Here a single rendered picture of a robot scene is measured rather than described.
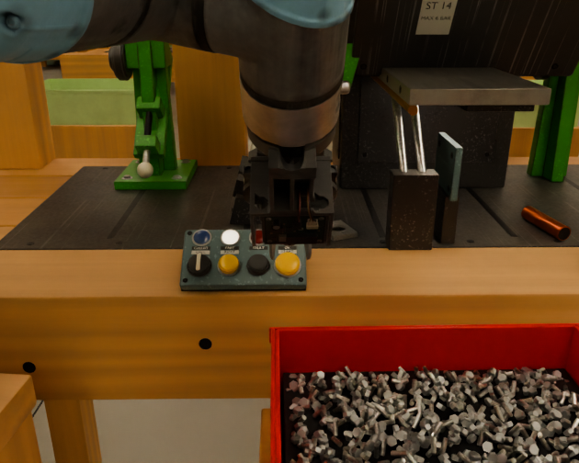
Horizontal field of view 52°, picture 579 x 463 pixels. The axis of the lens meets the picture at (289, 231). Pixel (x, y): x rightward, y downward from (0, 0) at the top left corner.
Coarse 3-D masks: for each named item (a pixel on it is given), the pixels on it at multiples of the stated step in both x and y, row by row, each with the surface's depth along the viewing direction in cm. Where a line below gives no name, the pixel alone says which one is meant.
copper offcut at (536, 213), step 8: (528, 208) 91; (528, 216) 90; (536, 216) 89; (544, 216) 88; (536, 224) 89; (544, 224) 87; (552, 224) 85; (560, 224) 85; (552, 232) 85; (560, 232) 84; (568, 232) 84; (560, 240) 85
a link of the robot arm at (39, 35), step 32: (0, 0) 23; (32, 0) 24; (64, 0) 26; (96, 0) 28; (128, 0) 31; (0, 32) 24; (32, 32) 25; (64, 32) 27; (96, 32) 30; (128, 32) 33
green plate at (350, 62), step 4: (348, 44) 82; (352, 44) 82; (348, 48) 82; (348, 52) 83; (348, 56) 83; (348, 60) 83; (352, 60) 83; (356, 60) 83; (348, 64) 83; (352, 64) 83; (356, 64) 83; (348, 68) 83; (352, 68) 83; (356, 68) 83; (344, 72) 84; (348, 72) 84; (352, 72) 84; (344, 76) 84; (348, 76) 84; (352, 76) 84; (344, 80) 84; (348, 80) 84; (352, 80) 84
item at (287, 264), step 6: (288, 252) 71; (282, 258) 70; (288, 258) 70; (294, 258) 70; (276, 264) 70; (282, 264) 69; (288, 264) 69; (294, 264) 70; (282, 270) 69; (288, 270) 69; (294, 270) 69
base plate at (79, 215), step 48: (96, 192) 105; (144, 192) 105; (192, 192) 105; (384, 192) 105; (480, 192) 105; (528, 192) 105; (576, 192) 105; (0, 240) 85; (48, 240) 85; (96, 240) 85; (144, 240) 85; (384, 240) 85; (480, 240) 85; (528, 240) 85; (576, 240) 85
